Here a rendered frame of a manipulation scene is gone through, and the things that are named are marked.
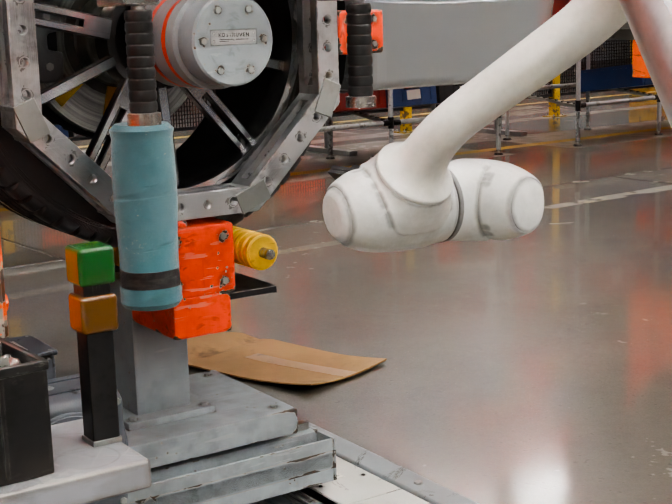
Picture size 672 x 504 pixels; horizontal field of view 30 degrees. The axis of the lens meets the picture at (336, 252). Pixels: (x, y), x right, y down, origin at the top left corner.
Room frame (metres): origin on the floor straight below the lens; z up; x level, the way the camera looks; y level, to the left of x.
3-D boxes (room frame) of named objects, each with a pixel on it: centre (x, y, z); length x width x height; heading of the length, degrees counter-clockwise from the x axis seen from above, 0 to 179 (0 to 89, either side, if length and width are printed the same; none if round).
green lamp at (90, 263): (1.26, 0.25, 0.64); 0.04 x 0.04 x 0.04; 33
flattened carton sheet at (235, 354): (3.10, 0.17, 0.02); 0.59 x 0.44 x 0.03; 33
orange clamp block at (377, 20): (2.09, -0.03, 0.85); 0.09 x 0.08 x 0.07; 123
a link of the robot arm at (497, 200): (1.64, -0.20, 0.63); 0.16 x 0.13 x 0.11; 33
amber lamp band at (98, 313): (1.26, 0.25, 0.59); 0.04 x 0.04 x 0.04; 33
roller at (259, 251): (2.06, 0.18, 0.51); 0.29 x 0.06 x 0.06; 33
